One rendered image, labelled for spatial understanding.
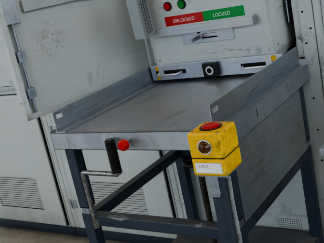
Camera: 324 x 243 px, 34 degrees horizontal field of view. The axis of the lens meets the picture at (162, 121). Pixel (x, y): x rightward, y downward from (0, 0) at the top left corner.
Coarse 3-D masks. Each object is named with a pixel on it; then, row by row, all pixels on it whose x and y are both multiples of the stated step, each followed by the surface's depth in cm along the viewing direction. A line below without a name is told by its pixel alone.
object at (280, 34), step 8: (272, 0) 180; (280, 0) 186; (272, 8) 180; (280, 8) 186; (272, 16) 180; (280, 16) 186; (272, 24) 180; (280, 24) 186; (288, 24) 192; (272, 32) 180; (280, 32) 186; (288, 32) 192; (280, 40) 185; (288, 40) 192; (280, 48) 185
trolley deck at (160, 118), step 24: (144, 96) 194; (168, 96) 186; (192, 96) 178; (216, 96) 172; (264, 96) 160; (288, 96) 173; (96, 120) 174; (120, 120) 168; (144, 120) 162; (168, 120) 156; (192, 120) 151; (240, 120) 143; (72, 144) 167; (96, 144) 161; (144, 144) 151; (168, 144) 147
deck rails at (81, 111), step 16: (272, 64) 171; (288, 64) 183; (128, 80) 199; (144, 80) 208; (256, 80) 160; (272, 80) 171; (96, 96) 184; (112, 96) 191; (128, 96) 197; (224, 96) 143; (240, 96) 151; (256, 96) 160; (64, 112) 171; (80, 112) 177; (96, 112) 183; (224, 112) 143; (64, 128) 171
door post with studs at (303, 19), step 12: (300, 0) 183; (300, 12) 185; (300, 24) 186; (312, 24) 184; (300, 36) 188; (312, 36) 185; (300, 48) 189; (312, 48) 187; (312, 60) 188; (312, 72) 189; (312, 84) 191; (312, 96) 192
